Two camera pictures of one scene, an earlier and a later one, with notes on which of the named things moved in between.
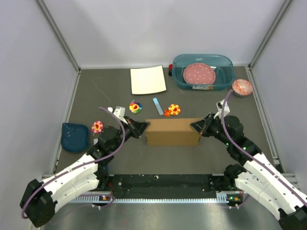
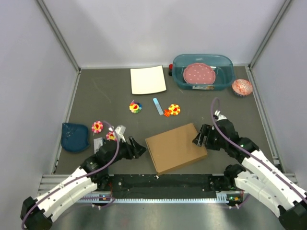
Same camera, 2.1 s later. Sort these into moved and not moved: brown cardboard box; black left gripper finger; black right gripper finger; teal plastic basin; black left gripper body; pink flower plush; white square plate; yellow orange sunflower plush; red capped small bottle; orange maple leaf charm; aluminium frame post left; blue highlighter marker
Moved: black left gripper body; brown cardboard box; black right gripper finger; black left gripper finger
Not moved: orange maple leaf charm; pink flower plush; aluminium frame post left; blue highlighter marker; white square plate; red capped small bottle; yellow orange sunflower plush; teal plastic basin
